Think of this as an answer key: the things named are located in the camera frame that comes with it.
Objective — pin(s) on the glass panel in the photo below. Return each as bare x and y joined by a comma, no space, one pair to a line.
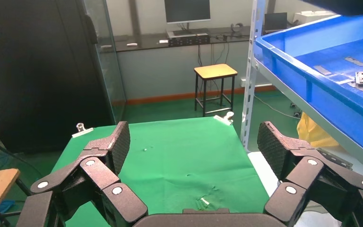
109,72

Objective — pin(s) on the yellow plastic bag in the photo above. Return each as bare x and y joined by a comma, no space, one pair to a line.
313,134

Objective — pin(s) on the grey slotted metal shelf post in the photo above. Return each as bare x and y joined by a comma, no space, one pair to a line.
251,78

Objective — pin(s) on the silver binder clip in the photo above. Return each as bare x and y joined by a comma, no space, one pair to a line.
225,119
82,131

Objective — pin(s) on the wooden top metal stool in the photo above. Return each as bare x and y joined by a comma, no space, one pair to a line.
216,71

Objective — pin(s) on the small dark monitor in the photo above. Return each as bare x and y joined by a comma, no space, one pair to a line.
275,21

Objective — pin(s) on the black headphones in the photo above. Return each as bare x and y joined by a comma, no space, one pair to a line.
236,26

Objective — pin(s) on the blue plastic tray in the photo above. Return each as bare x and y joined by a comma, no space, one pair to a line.
325,91

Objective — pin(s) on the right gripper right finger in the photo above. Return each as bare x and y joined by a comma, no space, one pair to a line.
306,175

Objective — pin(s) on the white tape scrap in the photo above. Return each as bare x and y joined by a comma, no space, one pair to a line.
205,201

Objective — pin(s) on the black computer monitor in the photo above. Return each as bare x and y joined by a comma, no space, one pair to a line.
187,11

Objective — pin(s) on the white box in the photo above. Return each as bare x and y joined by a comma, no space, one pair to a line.
313,16

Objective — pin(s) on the black tall cabinet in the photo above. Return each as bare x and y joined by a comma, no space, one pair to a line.
37,72

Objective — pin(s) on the dark long desk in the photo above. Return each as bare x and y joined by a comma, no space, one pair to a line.
144,42

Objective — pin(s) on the green cloth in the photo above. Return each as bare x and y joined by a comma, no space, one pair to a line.
175,150

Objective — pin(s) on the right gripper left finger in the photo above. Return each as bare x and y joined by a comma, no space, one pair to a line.
106,188

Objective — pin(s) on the black rack device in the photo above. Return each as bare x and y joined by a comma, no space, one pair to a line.
187,39

